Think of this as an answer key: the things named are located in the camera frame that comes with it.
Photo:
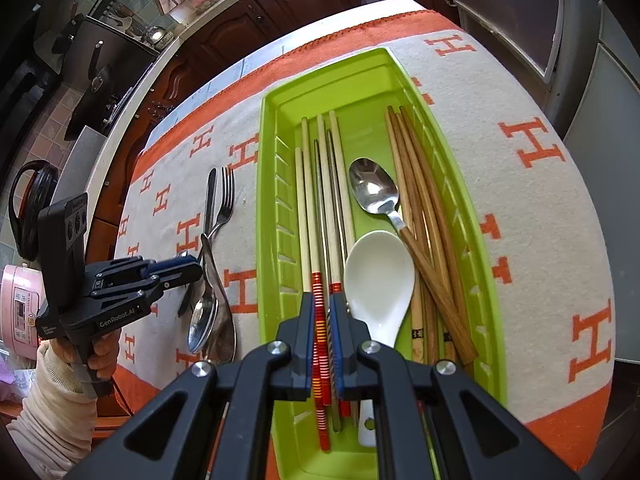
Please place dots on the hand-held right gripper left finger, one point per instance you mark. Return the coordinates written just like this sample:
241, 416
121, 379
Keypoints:
306, 340

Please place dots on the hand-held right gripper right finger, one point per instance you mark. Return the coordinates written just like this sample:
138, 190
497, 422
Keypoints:
336, 340

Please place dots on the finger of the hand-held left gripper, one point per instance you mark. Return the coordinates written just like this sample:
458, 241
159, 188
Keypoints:
182, 261
187, 279

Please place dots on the slim steel spoon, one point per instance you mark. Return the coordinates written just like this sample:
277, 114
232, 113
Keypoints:
212, 195

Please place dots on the white ceramic spoon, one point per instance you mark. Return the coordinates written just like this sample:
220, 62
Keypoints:
377, 280

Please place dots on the brown wooden chopstick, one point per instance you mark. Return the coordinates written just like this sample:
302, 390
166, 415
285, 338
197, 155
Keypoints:
406, 150
397, 147
417, 320
417, 150

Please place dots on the green plastic utensil tray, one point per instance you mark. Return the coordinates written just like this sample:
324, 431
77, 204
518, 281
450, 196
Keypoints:
360, 90

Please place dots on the person's left forearm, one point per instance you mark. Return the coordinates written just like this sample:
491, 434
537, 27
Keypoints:
50, 410

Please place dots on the person's left hand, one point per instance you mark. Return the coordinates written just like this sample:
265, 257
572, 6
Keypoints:
107, 352

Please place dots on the steel fork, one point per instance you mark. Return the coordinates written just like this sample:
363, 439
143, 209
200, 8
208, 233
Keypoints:
226, 212

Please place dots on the pink rice cooker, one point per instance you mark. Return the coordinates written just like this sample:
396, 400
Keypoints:
20, 305

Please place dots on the black and red round object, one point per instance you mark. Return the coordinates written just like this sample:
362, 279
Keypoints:
20, 185

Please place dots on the orange and beige printed blanket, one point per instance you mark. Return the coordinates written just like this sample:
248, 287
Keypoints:
500, 200

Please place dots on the small steel pot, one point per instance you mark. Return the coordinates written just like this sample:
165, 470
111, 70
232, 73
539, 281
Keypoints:
157, 37

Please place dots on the white cabinet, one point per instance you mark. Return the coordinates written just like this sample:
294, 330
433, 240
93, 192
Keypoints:
615, 110

